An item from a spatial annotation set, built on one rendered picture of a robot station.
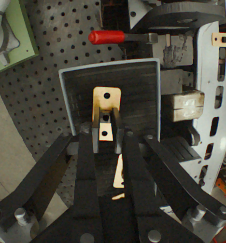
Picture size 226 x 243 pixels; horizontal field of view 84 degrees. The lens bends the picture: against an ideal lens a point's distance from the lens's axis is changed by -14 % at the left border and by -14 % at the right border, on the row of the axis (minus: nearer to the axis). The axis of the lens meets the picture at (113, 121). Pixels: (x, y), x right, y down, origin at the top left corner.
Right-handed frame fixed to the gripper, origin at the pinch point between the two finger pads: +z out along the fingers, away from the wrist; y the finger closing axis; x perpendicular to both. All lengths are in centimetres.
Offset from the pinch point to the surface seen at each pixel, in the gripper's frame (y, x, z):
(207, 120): 33.3, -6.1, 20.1
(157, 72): 6.8, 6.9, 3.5
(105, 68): -0.4, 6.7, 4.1
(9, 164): -117, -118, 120
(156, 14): 5.8, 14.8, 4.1
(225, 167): 61, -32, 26
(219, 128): 39.6, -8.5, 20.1
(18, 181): -112, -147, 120
